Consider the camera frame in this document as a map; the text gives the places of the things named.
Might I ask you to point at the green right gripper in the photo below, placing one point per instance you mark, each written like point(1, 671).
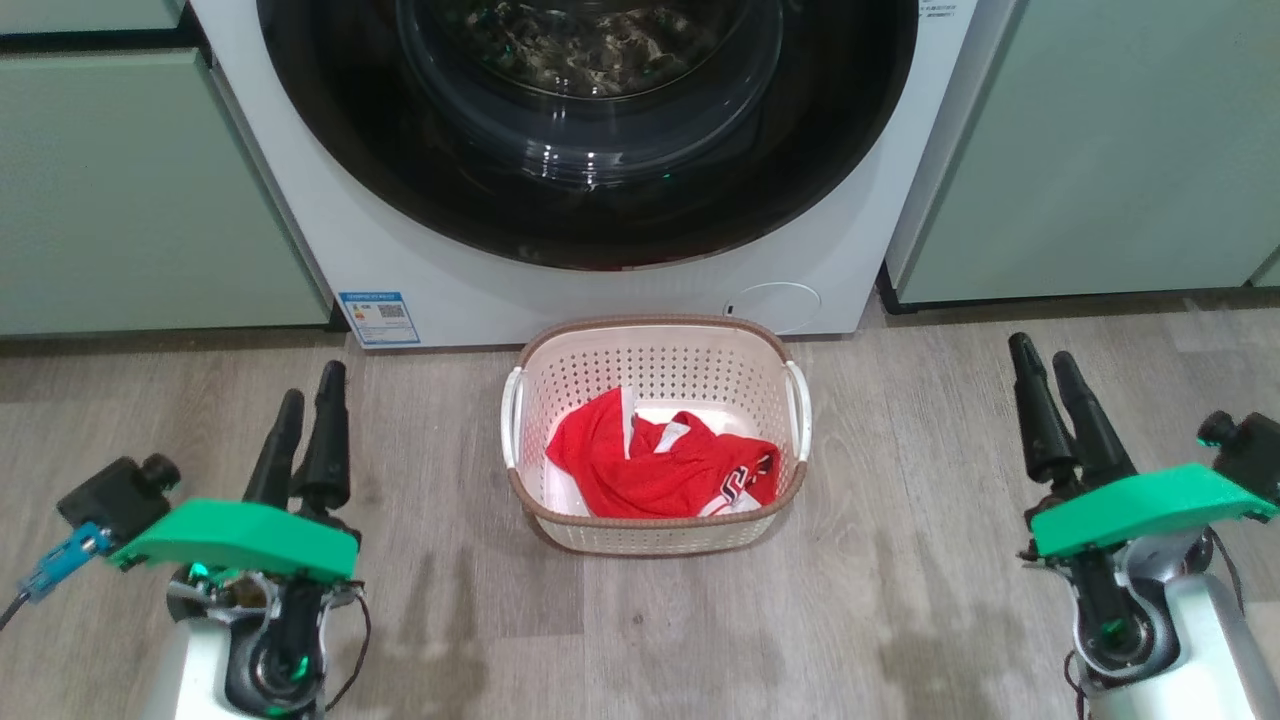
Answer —
point(1150, 505)

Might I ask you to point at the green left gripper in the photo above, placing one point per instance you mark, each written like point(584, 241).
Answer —
point(240, 535)

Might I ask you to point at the red mesh shirt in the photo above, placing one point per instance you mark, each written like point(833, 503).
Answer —
point(590, 445)

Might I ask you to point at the washing machine door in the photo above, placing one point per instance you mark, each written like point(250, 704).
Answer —
point(400, 180)

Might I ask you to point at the white front-load washing machine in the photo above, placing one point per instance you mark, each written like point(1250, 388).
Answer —
point(600, 300)

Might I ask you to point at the stainless steel washing machine drum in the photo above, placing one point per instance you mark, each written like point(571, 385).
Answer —
point(580, 45)

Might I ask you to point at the blue energy label sticker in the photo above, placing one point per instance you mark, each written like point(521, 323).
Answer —
point(380, 320)

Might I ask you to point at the pale green cabinet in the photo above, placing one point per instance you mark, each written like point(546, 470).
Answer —
point(1100, 150)
point(1270, 272)
point(120, 200)

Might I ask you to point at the round white filter cover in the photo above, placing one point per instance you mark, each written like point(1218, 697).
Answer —
point(780, 308)

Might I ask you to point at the cream perforated laundry basket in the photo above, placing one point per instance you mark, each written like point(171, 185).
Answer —
point(660, 365)

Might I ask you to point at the printed warning text label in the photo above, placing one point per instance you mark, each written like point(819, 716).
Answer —
point(945, 8)

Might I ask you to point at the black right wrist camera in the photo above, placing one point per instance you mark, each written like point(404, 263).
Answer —
point(1250, 455)

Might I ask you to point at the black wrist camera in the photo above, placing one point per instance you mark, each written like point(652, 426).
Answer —
point(1250, 455)
point(110, 500)

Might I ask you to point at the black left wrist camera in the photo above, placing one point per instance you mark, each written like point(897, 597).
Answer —
point(110, 500)

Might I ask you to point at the blue left camera connector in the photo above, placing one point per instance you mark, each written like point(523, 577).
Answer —
point(65, 560)

